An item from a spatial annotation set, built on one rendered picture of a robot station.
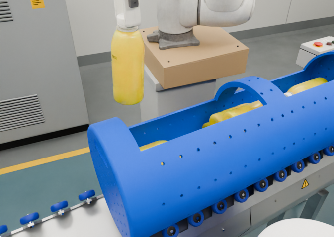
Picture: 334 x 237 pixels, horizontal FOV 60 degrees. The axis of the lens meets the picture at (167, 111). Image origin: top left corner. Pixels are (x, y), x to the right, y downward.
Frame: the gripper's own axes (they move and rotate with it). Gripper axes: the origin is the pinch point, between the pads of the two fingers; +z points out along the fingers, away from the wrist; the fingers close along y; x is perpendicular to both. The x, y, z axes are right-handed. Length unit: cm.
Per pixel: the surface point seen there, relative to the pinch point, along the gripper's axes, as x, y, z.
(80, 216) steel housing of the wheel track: -18, -2, 54
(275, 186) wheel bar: 36, 16, 54
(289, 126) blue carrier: 33.1, 16.8, 29.6
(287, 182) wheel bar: 41, 17, 55
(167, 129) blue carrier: 12.9, -7.9, 40.5
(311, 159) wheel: 51, 16, 50
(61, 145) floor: -11, -145, 147
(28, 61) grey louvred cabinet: -16, -154, 74
